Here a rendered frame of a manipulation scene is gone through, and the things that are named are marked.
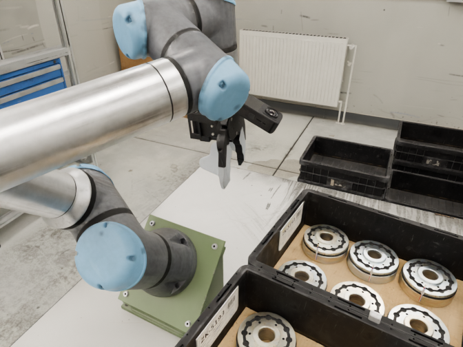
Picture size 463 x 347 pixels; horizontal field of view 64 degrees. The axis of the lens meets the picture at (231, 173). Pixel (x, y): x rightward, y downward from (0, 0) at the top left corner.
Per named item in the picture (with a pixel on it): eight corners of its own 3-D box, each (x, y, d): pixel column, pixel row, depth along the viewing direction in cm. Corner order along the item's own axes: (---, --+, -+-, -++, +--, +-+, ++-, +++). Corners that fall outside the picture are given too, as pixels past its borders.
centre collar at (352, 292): (340, 307, 69) (341, 305, 68) (345, 288, 72) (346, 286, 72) (368, 316, 67) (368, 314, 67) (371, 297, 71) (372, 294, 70)
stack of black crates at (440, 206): (369, 255, 181) (384, 199, 163) (376, 220, 204) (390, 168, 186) (461, 281, 167) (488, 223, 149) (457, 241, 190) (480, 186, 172)
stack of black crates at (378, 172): (290, 233, 195) (298, 160, 171) (305, 203, 218) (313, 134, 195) (368, 256, 180) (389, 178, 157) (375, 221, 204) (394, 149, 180)
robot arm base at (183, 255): (134, 292, 84) (105, 294, 75) (142, 226, 88) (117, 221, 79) (193, 300, 79) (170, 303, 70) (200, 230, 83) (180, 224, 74)
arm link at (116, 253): (136, 303, 73) (89, 308, 60) (105, 250, 78) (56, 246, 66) (180, 262, 72) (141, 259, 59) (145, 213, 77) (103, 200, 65)
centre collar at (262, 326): (247, 343, 62) (247, 340, 62) (258, 320, 66) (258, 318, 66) (275, 354, 61) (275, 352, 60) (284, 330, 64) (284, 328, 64)
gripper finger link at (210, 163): (202, 184, 73) (204, 138, 71) (229, 189, 71) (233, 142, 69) (195, 188, 70) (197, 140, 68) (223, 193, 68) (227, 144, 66)
